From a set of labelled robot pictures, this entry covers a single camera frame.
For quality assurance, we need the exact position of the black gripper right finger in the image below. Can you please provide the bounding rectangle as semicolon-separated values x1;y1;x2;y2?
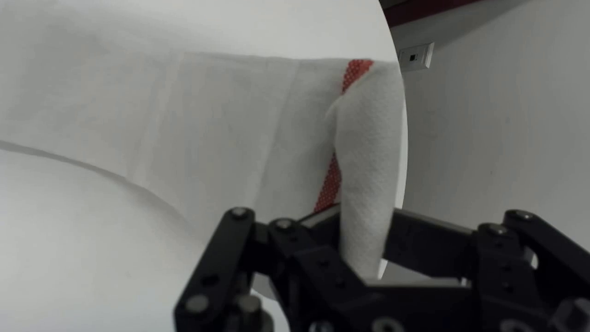
380;207;590;332

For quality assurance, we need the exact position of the small white bracket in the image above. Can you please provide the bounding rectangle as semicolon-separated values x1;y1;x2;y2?
398;41;437;73

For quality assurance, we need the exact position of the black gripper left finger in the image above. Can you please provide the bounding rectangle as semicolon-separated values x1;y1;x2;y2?
173;206;370;332

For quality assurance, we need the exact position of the white towel with red stripes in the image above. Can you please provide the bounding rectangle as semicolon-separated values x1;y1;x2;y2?
0;30;411;285

